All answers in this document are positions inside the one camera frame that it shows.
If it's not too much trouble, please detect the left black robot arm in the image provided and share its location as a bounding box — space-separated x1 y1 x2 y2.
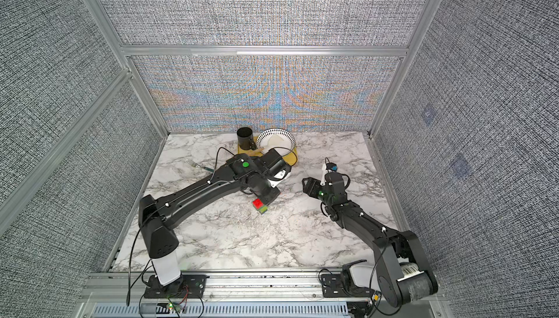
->
138 149 292 286

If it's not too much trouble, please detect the dark green lego brick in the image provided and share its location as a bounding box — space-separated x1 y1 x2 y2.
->
257 205 268 215

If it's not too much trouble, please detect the aluminium front rail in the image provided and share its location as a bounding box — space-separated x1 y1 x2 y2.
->
78 268 325 303

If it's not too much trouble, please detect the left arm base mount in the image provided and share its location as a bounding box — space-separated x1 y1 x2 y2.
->
144 274 208 299

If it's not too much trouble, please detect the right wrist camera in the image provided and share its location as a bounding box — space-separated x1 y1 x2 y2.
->
320 162 338 186

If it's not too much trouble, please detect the yellow tray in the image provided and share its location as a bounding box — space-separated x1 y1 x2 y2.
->
237 145 297 165

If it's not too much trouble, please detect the white vented cable duct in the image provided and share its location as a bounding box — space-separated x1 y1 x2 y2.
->
92 301 350 317

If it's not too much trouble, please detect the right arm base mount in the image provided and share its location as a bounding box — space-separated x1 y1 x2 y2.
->
318 272 376 299

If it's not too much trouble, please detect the white patterned bowl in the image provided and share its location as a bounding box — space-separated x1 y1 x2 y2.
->
256 128 296 157

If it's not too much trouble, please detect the red lego brick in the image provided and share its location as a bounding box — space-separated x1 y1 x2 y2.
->
252 199 265 210

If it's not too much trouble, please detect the black mug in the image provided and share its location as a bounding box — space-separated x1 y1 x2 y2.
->
237 127 257 151

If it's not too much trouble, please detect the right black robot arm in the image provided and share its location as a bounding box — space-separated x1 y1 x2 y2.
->
302 172 438 308

